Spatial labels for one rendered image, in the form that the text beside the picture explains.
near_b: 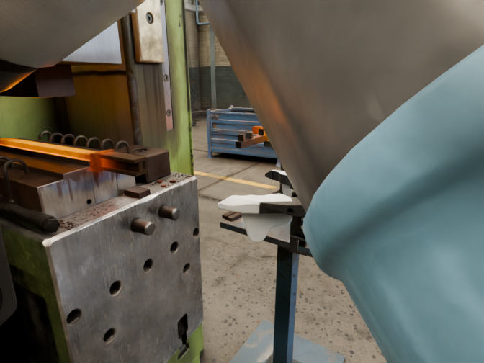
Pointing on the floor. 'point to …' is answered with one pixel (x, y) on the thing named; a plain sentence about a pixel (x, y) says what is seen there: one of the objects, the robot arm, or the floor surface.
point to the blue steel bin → (234, 125)
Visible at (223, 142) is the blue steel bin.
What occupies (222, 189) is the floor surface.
